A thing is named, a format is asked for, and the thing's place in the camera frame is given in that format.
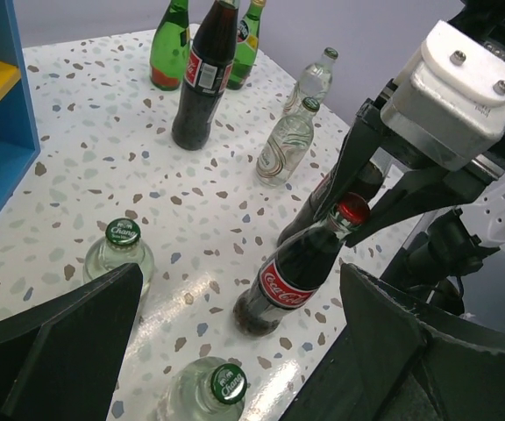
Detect green glass bottle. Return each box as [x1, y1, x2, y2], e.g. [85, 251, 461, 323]
[227, 0, 267, 90]
[149, 0, 190, 91]

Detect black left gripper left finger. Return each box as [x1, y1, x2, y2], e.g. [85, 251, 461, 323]
[0, 263, 143, 420]

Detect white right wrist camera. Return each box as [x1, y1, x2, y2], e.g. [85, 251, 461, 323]
[381, 20, 505, 171]

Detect cola bottle front centre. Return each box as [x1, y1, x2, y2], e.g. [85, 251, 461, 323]
[172, 1, 240, 151]

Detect clear soda bottle shelved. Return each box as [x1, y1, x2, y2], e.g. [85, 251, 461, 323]
[82, 218, 155, 309]

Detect green glass bottle right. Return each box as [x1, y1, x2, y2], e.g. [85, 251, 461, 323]
[227, 0, 267, 90]

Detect clear soda bottle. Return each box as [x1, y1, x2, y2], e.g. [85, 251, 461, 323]
[282, 47, 338, 116]
[256, 96, 320, 188]
[154, 356, 248, 421]

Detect cola bottle under right gripper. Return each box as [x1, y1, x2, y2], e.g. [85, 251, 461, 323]
[276, 157, 392, 247]

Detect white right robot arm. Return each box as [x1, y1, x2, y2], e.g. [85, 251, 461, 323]
[315, 1, 505, 315]

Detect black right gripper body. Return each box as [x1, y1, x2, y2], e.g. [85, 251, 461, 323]
[371, 82, 505, 188]

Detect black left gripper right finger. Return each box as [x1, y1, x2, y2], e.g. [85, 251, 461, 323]
[340, 264, 505, 420]

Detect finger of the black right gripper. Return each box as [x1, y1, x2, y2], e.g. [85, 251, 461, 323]
[345, 168, 485, 248]
[314, 98, 385, 219]

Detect green glass bottle left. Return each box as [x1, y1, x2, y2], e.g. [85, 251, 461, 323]
[149, 0, 190, 91]

